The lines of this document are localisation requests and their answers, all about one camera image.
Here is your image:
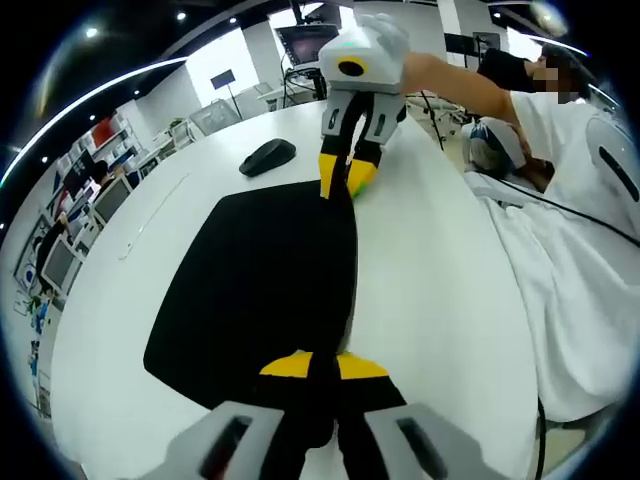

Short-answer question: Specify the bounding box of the black device cable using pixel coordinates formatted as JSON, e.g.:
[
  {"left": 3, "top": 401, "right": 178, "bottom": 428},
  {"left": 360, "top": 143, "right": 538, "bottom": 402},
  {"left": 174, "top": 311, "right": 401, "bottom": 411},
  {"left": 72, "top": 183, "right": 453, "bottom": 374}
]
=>
[{"left": 499, "top": 177, "right": 640, "bottom": 237}]

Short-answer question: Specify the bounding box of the white worn device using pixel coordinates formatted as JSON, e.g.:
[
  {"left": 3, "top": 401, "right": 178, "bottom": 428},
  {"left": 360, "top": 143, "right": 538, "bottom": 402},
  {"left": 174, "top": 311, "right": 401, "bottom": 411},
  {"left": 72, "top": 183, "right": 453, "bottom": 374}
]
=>
[{"left": 584, "top": 112, "right": 640, "bottom": 236}]

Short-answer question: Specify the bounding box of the white mesh office chair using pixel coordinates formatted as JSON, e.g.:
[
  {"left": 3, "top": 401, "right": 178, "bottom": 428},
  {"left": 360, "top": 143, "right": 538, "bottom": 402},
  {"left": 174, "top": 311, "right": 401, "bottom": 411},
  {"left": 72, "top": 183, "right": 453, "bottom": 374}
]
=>
[
  {"left": 93, "top": 178, "right": 133, "bottom": 225},
  {"left": 40, "top": 237, "right": 82, "bottom": 292}
]

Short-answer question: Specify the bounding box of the black computer mouse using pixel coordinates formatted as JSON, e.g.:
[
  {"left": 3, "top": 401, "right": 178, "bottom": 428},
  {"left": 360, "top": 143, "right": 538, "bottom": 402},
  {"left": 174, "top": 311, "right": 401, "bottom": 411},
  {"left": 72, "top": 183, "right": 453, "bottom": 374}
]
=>
[{"left": 238, "top": 139, "right": 297, "bottom": 177}]

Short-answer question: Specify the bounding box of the operator in white shirt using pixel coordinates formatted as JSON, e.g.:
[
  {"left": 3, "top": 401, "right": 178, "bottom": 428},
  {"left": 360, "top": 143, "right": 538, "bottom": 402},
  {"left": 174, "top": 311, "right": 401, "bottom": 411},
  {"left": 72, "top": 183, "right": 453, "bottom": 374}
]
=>
[{"left": 464, "top": 92, "right": 640, "bottom": 421}]

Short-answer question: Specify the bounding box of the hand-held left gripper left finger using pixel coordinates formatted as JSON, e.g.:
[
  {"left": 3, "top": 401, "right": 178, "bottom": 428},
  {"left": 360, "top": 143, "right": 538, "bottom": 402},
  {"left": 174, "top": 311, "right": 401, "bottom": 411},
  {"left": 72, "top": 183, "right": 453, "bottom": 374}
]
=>
[{"left": 169, "top": 351, "right": 336, "bottom": 480}]

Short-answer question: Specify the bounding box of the floor-standing black screen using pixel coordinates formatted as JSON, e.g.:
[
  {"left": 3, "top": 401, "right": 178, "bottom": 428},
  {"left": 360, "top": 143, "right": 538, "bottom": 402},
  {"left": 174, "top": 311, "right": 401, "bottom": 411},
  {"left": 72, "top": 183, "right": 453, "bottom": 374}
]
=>
[{"left": 209, "top": 69, "right": 240, "bottom": 120}]

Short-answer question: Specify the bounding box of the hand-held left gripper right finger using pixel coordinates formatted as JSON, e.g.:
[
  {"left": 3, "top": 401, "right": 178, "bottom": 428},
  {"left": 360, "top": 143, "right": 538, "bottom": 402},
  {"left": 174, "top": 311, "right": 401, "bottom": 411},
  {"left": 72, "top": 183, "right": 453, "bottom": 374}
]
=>
[{"left": 334, "top": 352, "right": 481, "bottom": 480}]

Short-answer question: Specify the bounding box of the black mouse pad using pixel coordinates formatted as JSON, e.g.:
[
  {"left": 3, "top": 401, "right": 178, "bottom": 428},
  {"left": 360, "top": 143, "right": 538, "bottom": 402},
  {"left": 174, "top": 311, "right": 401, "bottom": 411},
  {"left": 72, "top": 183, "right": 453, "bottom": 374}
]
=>
[{"left": 143, "top": 180, "right": 359, "bottom": 409}]

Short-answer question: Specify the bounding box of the monitor on stand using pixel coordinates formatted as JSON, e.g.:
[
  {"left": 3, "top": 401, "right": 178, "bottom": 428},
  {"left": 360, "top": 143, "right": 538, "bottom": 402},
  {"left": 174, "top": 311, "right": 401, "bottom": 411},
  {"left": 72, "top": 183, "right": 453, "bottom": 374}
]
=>
[{"left": 274, "top": 24, "right": 341, "bottom": 69}]

